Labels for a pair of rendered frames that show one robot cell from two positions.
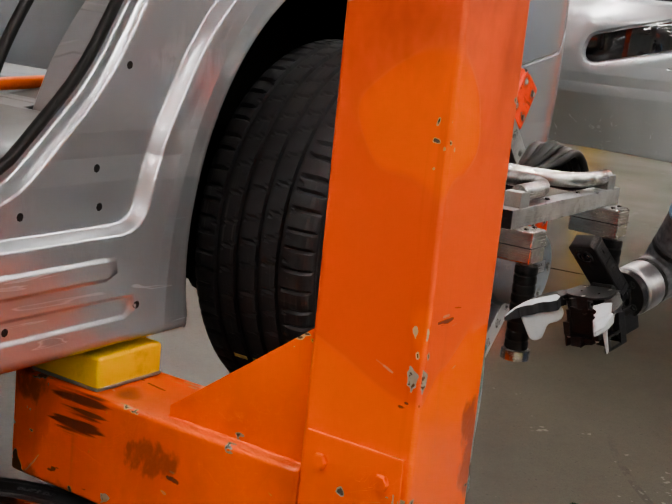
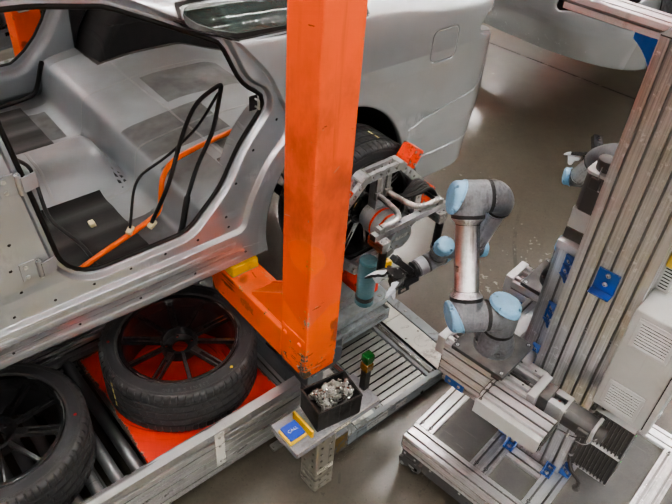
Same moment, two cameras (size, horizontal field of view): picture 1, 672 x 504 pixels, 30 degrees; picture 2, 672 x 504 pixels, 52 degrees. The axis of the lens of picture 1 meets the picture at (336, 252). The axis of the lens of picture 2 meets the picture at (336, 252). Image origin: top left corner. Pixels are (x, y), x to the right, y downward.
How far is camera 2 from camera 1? 156 cm
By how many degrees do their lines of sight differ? 31
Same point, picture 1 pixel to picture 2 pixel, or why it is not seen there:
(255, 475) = (271, 324)
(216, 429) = (263, 304)
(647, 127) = (584, 47)
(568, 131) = (544, 42)
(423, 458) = (311, 340)
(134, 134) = (240, 202)
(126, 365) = (243, 267)
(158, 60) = (248, 177)
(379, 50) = (292, 233)
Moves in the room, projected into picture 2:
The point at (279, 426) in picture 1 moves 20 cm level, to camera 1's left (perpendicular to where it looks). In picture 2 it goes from (278, 313) to (231, 300)
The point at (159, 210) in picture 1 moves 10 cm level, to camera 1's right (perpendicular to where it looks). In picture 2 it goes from (251, 223) to (274, 229)
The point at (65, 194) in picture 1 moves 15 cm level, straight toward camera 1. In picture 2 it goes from (214, 228) to (206, 252)
